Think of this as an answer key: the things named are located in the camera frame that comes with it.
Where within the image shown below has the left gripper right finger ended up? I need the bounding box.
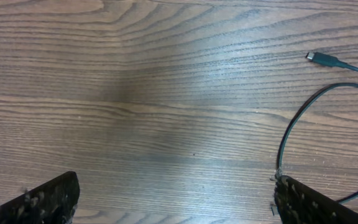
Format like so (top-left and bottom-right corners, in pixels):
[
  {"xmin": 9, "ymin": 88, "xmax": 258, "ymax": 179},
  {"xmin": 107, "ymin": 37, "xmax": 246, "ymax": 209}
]
[{"xmin": 272, "ymin": 175, "xmax": 358, "ymax": 224}]

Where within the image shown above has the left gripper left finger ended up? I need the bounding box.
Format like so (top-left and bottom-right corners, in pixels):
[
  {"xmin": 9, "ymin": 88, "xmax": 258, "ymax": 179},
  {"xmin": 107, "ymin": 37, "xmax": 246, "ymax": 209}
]
[{"xmin": 0, "ymin": 171, "xmax": 80, "ymax": 224}]

